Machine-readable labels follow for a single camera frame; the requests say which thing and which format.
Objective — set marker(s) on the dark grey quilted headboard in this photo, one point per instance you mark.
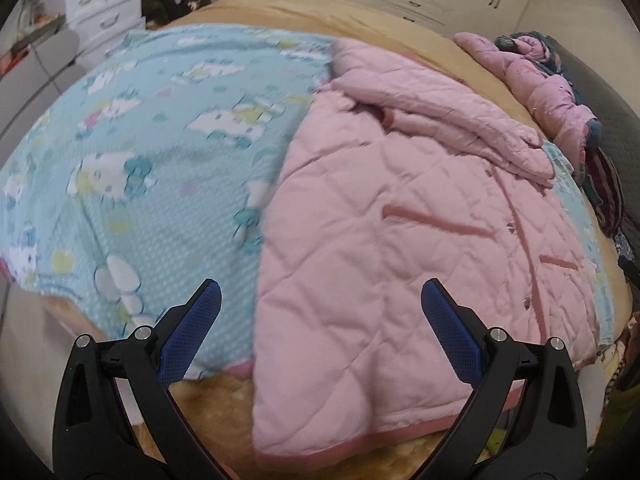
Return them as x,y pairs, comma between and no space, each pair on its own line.
620,125

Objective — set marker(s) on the woven straw mat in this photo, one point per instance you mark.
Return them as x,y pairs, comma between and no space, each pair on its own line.
215,410

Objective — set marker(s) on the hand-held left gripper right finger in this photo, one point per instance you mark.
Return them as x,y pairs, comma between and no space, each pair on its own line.
450,332

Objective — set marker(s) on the pink puffy coat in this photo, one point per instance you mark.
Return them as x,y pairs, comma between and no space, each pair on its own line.
545,90

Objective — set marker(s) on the dark striped cloth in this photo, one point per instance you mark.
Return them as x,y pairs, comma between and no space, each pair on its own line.
607,185

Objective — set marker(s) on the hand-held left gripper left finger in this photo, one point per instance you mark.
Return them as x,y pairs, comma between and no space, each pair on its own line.
192,330

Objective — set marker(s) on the bed with tan cover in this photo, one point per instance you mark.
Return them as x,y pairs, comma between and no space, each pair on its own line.
310,15

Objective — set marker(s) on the blue cartoon printed blanket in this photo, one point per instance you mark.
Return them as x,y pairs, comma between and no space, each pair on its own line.
150,185

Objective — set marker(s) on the white drawer chest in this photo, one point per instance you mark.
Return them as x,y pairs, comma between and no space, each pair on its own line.
100,5

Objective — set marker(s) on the pink quilted jacket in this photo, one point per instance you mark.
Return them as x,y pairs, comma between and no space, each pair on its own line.
375,260

